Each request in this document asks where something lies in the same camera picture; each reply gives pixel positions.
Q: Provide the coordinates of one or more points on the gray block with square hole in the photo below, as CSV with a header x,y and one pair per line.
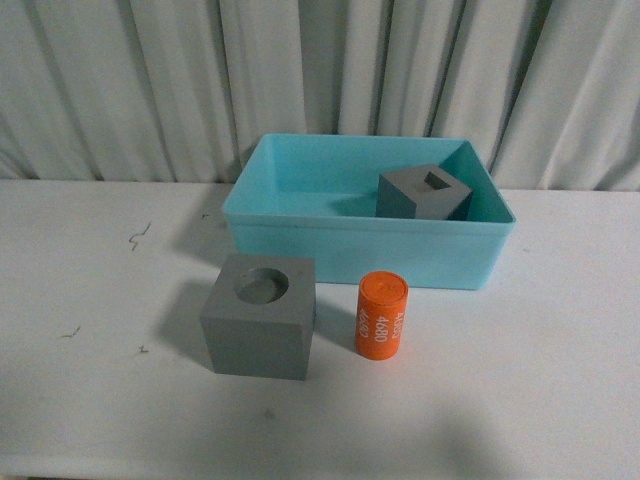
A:
x,y
424,192

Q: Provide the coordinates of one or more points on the pale gray-green curtain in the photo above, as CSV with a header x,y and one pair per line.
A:
x,y
182,91

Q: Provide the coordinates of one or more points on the gray block with round hole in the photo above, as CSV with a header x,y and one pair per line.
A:
x,y
259,317

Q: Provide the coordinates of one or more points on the light blue plastic box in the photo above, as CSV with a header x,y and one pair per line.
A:
x,y
304,195

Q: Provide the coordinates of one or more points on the orange cylinder with white numbers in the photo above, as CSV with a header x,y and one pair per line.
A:
x,y
380,314

